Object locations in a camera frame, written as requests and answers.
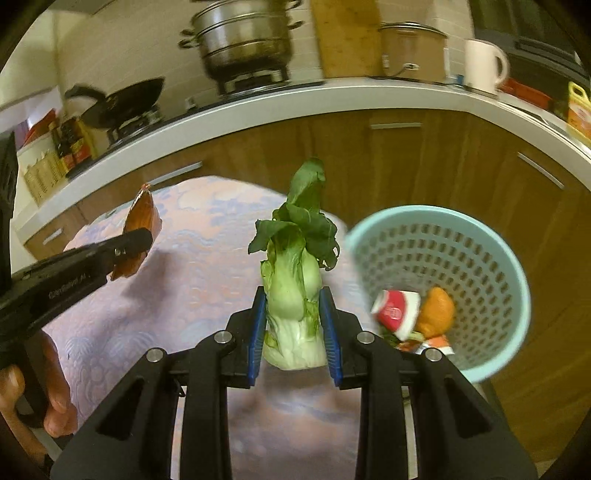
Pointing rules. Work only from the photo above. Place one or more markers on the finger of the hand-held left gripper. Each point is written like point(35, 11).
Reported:
point(134, 244)

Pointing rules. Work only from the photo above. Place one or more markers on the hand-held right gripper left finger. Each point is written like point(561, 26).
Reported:
point(256, 341)

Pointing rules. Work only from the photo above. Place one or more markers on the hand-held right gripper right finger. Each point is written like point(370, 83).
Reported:
point(328, 341)

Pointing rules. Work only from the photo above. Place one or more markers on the brown peel scrap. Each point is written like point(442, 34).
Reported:
point(141, 217)

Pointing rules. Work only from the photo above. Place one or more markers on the bok choy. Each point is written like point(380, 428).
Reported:
point(291, 295)

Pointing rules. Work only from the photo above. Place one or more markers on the green vegetable leaf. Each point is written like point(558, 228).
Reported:
point(392, 340)

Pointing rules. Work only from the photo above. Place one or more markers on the red and white paper cup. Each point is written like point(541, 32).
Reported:
point(395, 311)

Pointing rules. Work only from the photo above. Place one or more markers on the orange peel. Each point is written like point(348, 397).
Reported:
point(436, 314)

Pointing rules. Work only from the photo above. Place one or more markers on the teal perforated plastic basket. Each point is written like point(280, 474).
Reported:
point(461, 240)

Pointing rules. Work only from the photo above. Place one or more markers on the person's left hand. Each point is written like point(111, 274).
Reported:
point(57, 397)

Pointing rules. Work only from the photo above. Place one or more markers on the patterned tablecloth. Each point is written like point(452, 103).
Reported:
point(198, 258)

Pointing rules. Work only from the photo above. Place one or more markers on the yellow woven basket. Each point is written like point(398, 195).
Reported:
point(41, 177)

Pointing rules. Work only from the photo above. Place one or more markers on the dark sauce bottle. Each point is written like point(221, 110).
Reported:
point(63, 150)

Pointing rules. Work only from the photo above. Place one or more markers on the black frying pan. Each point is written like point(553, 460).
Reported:
point(129, 101)

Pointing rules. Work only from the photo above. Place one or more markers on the red package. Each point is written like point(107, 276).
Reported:
point(41, 127)

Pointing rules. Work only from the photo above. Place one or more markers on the wooden kitchen cabinet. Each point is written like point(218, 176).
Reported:
point(258, 147)

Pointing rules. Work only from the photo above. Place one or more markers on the black gas stove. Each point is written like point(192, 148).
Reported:
point(251, 79)

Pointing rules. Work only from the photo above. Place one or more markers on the stainless steel steamer pot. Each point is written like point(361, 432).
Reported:
point(244, 41)

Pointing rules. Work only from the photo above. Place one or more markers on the wooden cutting board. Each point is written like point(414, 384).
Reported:
point(346, 37)

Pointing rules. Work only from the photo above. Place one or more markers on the beige electric cooker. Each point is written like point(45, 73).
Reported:
point(413, 53)

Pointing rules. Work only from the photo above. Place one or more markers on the white electric kettle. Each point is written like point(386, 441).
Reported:
point(480, 64)

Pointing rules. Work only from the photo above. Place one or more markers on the red box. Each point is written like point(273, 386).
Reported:
point(531, 94)

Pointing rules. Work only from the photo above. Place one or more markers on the yellow oil bottle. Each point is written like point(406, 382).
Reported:
point(579, 110)

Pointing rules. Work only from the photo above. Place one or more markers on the black appliance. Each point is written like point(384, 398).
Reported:
point(531, 27)

